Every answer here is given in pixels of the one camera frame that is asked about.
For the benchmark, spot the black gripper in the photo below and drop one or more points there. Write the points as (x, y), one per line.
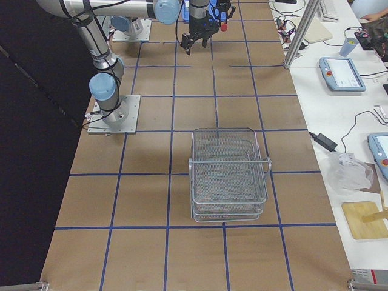
(197, 28)
(222, 9)

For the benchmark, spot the blue teach pendant lower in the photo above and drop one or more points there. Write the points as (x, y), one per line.
(377, 143)

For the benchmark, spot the clear plastic bag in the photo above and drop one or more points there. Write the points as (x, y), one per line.
(347, 175)

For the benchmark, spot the light blue cup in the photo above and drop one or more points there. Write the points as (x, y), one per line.
(348, 46)

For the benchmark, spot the blue teach pendant upper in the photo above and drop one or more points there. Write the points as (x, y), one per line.
(341, 75)

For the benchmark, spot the red emergency stop button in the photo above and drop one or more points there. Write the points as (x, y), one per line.
(223, 27)

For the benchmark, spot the beige mouse pad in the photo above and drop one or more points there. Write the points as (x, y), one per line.
(317, 32)

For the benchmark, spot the wooden cutting board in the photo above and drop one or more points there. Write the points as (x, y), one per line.
(365, 221)

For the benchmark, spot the white keyboard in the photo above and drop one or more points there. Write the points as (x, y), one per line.
(327, 11)

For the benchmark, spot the blue teach pendant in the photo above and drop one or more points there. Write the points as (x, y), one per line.
(377, 143)
(341, 75)

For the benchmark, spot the aluminium frame post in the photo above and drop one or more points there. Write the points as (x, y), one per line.
(301, 30)

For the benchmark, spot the black power adapter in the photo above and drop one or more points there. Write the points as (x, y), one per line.
(325, 142)

